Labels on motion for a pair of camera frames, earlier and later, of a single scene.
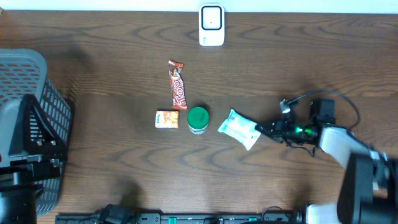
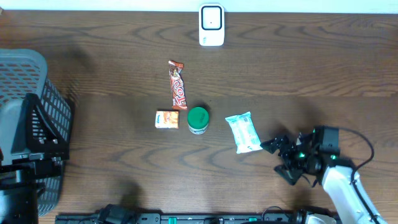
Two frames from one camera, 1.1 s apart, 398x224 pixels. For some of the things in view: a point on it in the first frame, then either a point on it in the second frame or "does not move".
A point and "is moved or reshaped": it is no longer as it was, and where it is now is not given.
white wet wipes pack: (240, 129) is moved or reshaped
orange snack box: (166, 119) does not move
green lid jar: (198, 120) does not move
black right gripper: (278, 130) → (289, 175)
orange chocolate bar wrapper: (178, 86) does not move
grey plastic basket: (24, 71) does not move
